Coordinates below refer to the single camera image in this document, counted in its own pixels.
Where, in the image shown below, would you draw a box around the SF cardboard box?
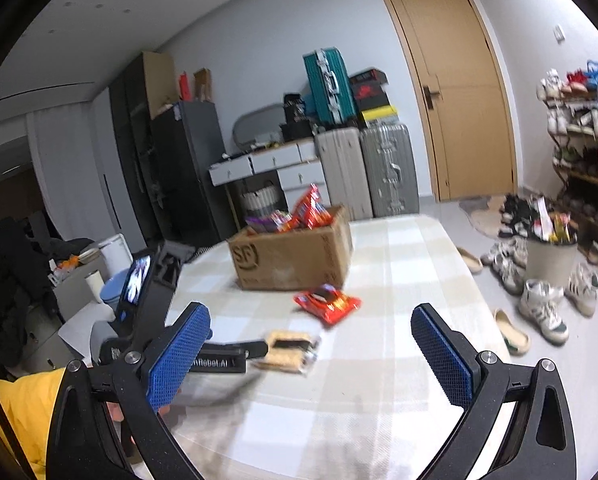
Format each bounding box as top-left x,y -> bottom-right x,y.
229,205 -> 353,292

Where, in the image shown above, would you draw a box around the white drawer desk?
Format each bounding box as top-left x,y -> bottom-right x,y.
209,139 -> 331,208

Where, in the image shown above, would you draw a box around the black refrigerator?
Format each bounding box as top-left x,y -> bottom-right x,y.
151,101 -> 237,248

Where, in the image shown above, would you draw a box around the red cone chips bag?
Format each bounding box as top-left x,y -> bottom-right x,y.
289,184 -> 333,230

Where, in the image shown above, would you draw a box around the shoe rack with shoes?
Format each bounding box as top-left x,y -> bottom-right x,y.
536,61 -> 598,268

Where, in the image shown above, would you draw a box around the silver aluminium suitcase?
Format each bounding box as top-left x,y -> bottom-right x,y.
360,124 -> 419,218

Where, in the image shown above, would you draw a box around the orange wafer snack tube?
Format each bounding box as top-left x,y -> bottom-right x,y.
255,330 -> 321,374

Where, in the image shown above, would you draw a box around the person's left hand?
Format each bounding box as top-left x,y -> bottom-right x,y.
103,401 -> 173,424

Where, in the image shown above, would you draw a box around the grey oval mirror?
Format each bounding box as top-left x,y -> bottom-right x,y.
232,103 -> 285,151

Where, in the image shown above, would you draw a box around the teal suitcase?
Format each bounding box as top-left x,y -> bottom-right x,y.
303,48 -> 357,126

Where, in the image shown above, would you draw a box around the purple candy bag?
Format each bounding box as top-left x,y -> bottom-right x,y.
246,210 -> 293,234

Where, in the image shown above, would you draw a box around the woven laundry basket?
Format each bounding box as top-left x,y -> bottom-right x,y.
239,184 -> 283,218

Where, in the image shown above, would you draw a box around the beige suitcase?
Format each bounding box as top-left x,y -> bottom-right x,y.
315,128 -> 373,220

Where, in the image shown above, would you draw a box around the stacked shoe boxes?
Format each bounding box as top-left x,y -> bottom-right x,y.
349,68 -> 399,127

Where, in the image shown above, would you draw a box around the stacked blue bowls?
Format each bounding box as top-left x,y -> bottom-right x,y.
99,268 -> 128,311

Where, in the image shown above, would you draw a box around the white kettle jug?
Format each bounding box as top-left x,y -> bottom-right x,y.
98,233 -> 133,276

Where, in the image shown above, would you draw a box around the wooden door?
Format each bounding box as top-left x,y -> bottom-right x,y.
384,0 -> 517,200

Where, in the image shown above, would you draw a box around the red Oreo cookie pack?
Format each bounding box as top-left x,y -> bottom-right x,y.
293,284 -> 362,327

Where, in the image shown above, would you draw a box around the white trash bin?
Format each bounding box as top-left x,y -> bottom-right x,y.
526,238 -> 578,287

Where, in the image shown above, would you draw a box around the checkered tablecloth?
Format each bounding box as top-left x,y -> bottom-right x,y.
165,215 -> 510,479

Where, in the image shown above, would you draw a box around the small white cup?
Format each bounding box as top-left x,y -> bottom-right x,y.
85,270 -> 105,304

